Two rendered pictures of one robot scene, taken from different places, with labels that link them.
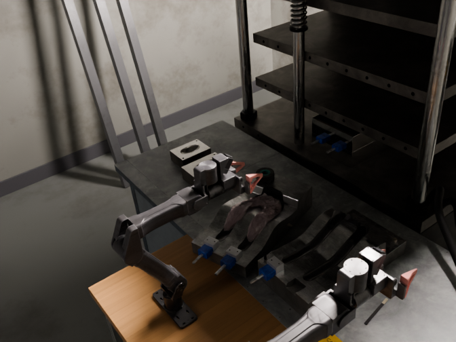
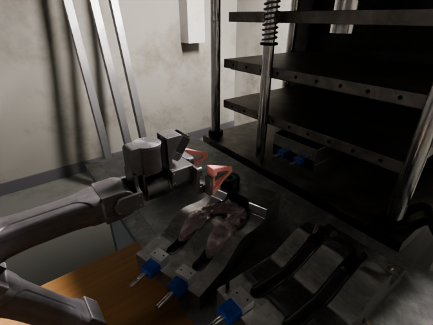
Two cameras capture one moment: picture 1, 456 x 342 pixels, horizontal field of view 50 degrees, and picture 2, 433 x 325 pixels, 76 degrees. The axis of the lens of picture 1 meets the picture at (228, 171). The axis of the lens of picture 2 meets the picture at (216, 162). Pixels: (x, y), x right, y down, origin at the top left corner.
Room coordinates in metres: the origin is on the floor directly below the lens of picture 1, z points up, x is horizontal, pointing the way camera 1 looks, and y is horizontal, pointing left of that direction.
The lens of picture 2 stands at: (0.80, -0.04, 1.52)
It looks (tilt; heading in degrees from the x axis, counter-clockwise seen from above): 28 degrees down; 356
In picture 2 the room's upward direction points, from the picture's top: straight up
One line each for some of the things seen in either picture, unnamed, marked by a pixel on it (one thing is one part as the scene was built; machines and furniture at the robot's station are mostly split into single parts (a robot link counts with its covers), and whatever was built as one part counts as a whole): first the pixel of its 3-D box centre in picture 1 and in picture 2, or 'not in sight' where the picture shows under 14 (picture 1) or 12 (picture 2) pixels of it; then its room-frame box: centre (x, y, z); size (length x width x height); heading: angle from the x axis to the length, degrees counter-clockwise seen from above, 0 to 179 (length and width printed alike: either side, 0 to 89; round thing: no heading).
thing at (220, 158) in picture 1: (224, 169); (176, 154); (1.34, 0.01, 1.26); 0.07 x 0.06 x 0.11; 34
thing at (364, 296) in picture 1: (354, 293); not in sight; (0.81, -0.28, 1.21); 0.07 x 0.06 x 0.07; 124
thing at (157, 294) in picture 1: (173, 299); not in sight; (1.19, 0.24, 0.84); 0.20 x 0.07 x 0.08; 34
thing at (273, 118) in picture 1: (366, 136); (318, 156); (2.29, -0.77, 0.75); 1.30 x 0.84 x 0.06; 33
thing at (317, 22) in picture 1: (381, 42); (340, 69); (2.31, -0.81, 1.26); 1.10 x 0.74 x 0.05; 33
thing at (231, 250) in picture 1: (226, 263); (174, 289); (1.32, 0.04, 0.85); 0.13 x 0.05 x 0.05; 140
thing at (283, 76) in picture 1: (376, 89); (331, 113); (2.31, -0.81, 1.01); 1.10 x 0.74 x 0.05; 33
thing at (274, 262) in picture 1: (264, 273); (226, 314); (1.21, -0.09, 0.89); 0.13 x 0.05 x 0.05; 123
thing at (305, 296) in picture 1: (333, 252); (316, 280); (1.31, -0.35, 0.87); 0.50 x 0.26 x 0.14; 123
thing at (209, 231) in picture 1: (254, 218); (215, 227); (1.56, -0.09, 0.85); 0.50 x 0.26 x 0.11; 140
